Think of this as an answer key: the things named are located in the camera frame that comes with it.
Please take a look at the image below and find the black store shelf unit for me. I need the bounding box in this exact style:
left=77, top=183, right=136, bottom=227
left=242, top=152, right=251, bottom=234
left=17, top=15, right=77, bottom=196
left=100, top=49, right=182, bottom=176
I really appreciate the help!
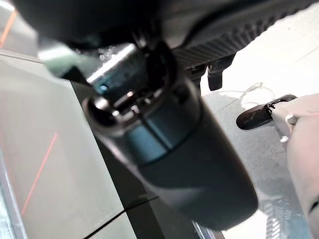
left=0, top=47, right=226, bottom=239

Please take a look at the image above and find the silver right robot leg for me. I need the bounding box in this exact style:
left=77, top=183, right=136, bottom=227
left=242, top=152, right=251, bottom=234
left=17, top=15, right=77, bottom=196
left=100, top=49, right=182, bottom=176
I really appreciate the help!
left=235, top=93, right=319, bottom=239

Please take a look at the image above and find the grey floor cable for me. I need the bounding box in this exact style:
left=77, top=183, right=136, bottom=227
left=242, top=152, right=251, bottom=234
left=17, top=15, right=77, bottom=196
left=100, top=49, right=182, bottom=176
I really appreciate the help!
left=219, top=82, right=276, bottom=105

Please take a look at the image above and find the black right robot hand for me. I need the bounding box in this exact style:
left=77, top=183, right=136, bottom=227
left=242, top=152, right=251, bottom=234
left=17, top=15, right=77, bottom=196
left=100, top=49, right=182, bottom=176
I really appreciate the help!
left=11, top=0, right=319, bottom=232

